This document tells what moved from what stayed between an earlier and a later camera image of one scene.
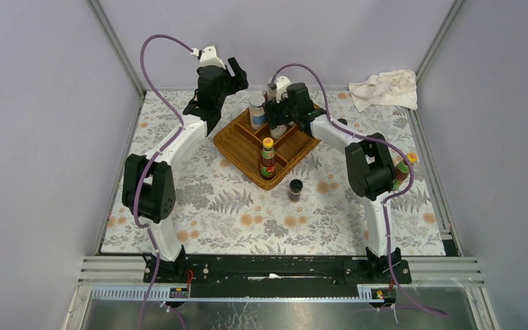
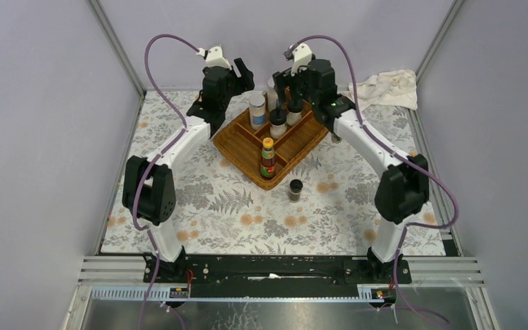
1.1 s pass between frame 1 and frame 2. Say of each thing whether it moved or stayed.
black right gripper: moved
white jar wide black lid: stayed
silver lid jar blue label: stayed
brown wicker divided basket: stayed
